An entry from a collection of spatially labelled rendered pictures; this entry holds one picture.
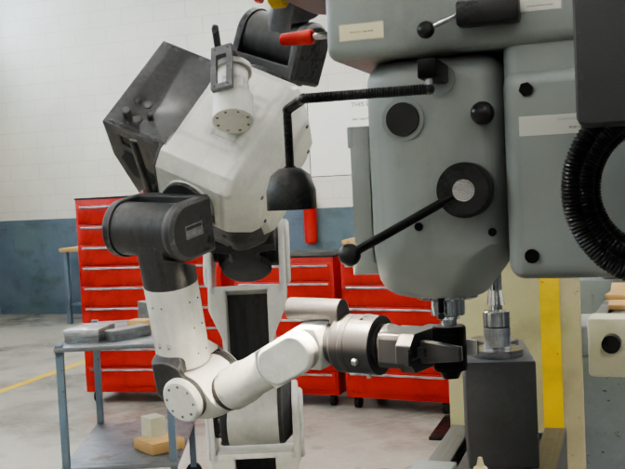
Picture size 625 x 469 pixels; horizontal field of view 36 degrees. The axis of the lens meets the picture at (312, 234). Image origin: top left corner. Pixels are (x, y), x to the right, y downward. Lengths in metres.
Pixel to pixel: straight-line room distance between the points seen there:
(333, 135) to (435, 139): 9.56
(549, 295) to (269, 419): 1.37
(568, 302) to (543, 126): 1.90
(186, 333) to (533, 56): 0.73
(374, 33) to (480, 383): 0.70
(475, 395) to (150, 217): 0.63
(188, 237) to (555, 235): 0.61
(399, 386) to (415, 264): 4.87
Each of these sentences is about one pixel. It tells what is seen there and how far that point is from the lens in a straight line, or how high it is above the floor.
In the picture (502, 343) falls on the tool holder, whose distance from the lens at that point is 1.71.
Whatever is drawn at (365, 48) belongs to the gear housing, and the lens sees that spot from 1.25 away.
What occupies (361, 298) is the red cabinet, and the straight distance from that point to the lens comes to 6.11.
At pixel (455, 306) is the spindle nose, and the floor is 1.29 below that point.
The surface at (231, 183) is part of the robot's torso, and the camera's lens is 1.56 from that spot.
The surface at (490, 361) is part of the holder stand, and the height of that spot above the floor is 1.15.
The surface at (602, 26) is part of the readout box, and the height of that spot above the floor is 1.61.
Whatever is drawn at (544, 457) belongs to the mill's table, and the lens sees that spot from 1.79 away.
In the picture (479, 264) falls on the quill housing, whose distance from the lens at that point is 1.26.
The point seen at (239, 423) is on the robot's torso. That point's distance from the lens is 1.94.
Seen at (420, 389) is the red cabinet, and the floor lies 0.16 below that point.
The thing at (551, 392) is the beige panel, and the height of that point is 0.78.
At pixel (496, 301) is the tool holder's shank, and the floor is 1.25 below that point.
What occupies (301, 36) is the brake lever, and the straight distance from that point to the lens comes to 1.50.
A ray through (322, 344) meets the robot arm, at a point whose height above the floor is 1.23.
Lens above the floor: 1.47
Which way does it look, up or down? 3 degrees down
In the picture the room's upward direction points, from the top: 3 degrees counter-clockwise
